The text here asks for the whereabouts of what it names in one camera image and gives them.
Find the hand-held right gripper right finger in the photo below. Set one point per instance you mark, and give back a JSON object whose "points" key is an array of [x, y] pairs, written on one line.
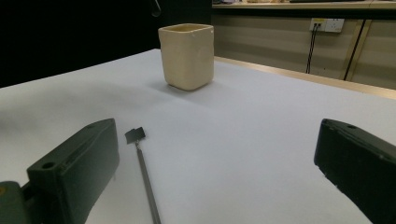
{"points": [[358, 161]]}

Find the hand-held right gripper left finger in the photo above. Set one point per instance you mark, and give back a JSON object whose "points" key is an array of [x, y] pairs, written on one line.
{"points": [[79, 169]]}

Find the thin brush with black head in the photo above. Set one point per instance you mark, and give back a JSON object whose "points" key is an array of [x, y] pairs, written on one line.
{"points": [[135, 135]]}

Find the cream ceramic cup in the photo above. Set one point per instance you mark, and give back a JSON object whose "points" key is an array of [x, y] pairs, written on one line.
{"points": [[188, 56]]}

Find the wooden table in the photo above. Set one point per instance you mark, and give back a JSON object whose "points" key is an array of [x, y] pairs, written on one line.
{"points": [[311, 76]]}

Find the black horizontal metal bar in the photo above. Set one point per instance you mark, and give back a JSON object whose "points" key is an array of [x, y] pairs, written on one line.
{"points": [[280, 13]]}

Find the vertical wall trim strip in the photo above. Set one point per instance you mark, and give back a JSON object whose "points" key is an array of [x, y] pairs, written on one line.
{"points": [[355, 49]]}

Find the white wall socket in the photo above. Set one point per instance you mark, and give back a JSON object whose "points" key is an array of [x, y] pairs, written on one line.
{"points": [[331, 25]]}

